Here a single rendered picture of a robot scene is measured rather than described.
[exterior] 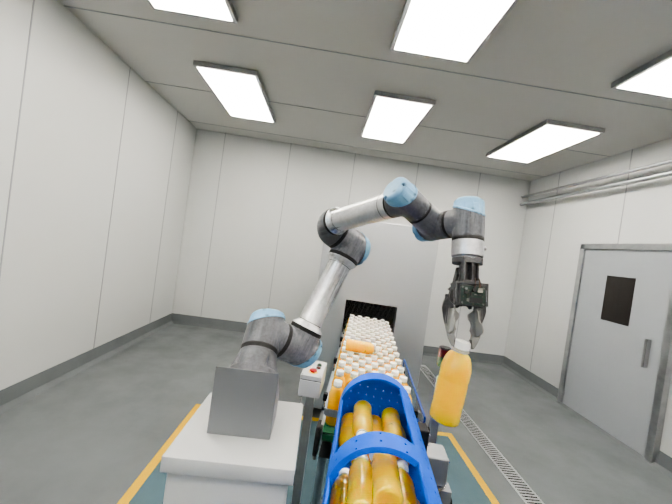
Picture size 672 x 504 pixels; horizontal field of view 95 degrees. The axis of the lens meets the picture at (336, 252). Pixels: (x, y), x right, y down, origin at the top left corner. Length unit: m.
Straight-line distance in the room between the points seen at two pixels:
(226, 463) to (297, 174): 5.08
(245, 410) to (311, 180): 4.92
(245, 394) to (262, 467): 0.18
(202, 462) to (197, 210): 5.25
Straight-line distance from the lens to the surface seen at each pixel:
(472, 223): 0.81
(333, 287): 1.10
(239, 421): 0.99
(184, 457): 0.96
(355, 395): 1.34
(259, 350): 0.97
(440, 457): 1.67
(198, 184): 6.00
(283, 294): 5.61
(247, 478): 0.94
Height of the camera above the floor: 1.70
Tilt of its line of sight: 1 degrees down
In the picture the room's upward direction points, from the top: 8 degrees clockwise
